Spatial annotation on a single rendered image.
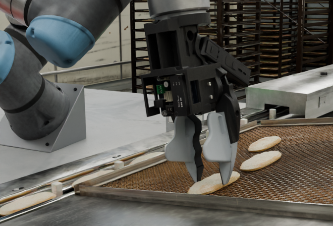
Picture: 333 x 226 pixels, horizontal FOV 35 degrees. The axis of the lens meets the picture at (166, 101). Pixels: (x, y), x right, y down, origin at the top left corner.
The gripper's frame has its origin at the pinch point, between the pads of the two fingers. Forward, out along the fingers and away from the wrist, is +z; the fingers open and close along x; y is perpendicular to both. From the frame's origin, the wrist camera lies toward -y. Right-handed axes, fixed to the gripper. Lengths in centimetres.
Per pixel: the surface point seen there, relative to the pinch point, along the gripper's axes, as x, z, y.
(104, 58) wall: -459, -25, -431
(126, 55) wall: -458, -26, -470
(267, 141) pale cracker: -4.4, 0.8, -22.6
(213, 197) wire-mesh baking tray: 5.2, 0.8, 7.8
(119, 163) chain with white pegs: -28.0, 2.0, -10.9
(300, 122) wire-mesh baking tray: -7.8, 1.4, -42.4
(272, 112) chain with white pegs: -27, 3, -67
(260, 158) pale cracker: 0.9, 0.9, -10.6
